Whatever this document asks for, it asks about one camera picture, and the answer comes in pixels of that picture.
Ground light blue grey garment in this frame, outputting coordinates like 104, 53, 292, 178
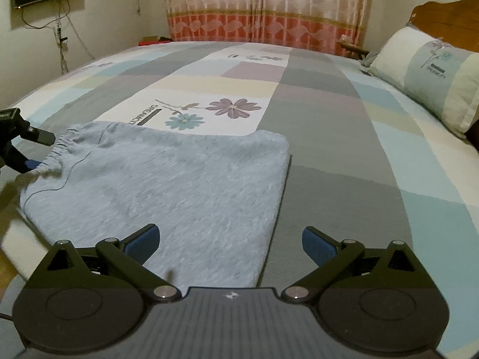
16, 121, 290, 291

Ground patchwork bed sheet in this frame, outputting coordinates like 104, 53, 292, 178
0, 39, 479, 359

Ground red item beside bed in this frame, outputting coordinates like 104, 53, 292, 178
138, 36, 173, 46

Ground white grey printed pillow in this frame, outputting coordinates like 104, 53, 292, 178
369, 26, 478, 139

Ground dark wooden bedside table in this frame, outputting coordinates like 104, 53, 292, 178
337, 41, 369, 60

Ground brown wooden headboard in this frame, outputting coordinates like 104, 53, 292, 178
408, 0, 479, 52

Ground pink red patterned curtain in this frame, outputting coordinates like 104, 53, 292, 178
166, 0, 371, 56

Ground wall hanging cables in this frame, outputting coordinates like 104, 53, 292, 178
20, 0, 94, 76

